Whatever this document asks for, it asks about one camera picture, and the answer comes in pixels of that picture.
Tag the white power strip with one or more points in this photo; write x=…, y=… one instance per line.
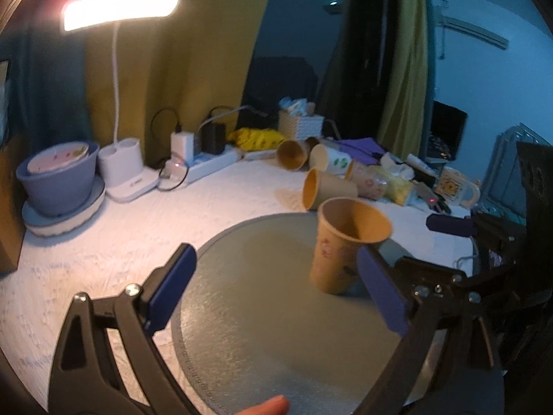
x=211, y=164

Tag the plain brown paper cup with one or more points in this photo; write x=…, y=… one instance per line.
x=322, y=190
x=293, y=153

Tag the pink patterned bowl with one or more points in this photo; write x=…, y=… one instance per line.
x=58, y=158

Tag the black monitor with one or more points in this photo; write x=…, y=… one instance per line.
x=449, y=127

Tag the brown cardboard box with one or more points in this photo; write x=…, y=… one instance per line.
x=9, y=207

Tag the ceiling light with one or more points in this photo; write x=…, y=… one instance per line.
x=332, y=7

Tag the white desk lamp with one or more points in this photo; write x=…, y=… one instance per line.
x=123, y=95

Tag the cream mug yellow print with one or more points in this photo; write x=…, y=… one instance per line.
x=456, y=188

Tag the white air conditioner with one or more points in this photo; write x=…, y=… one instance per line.
x=473, y=30

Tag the yellow snack packet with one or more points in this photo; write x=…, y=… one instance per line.
x=399, y=188

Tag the woven tissue box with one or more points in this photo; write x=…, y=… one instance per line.
x=300, y=121

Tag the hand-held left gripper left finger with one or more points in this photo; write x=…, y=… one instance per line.
x=170, y=283

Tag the pink patterned paper cup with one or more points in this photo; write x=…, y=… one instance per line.
x=367, y=180

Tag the black power adapter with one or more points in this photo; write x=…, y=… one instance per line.
x=214, y=137

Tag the purple plastic bowl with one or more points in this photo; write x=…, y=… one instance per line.
x=58, y=183

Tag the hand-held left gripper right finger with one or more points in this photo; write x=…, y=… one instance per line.
x=382, y=287

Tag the white round plate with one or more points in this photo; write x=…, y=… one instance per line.
x=65, y=220

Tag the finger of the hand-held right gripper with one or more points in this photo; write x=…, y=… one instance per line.
x=449, y=224

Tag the white paper cup green print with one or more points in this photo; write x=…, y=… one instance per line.
x=330, y=158

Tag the yellow-green curtain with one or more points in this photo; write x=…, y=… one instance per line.
x=408, y=60

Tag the brown paper cup pink print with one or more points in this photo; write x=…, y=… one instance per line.
x=341, y=246

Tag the yellow cloth bundle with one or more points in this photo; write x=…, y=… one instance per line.
x=259, y=138

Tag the round grey mat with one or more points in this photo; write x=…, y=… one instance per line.
x=268, y=320

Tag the white charger plug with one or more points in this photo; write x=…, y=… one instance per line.
x=183, y=143

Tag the dark hanging cloth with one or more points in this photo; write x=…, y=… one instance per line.
x=367, y=52

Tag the purple cloth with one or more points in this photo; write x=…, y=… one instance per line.
x=363, y=145

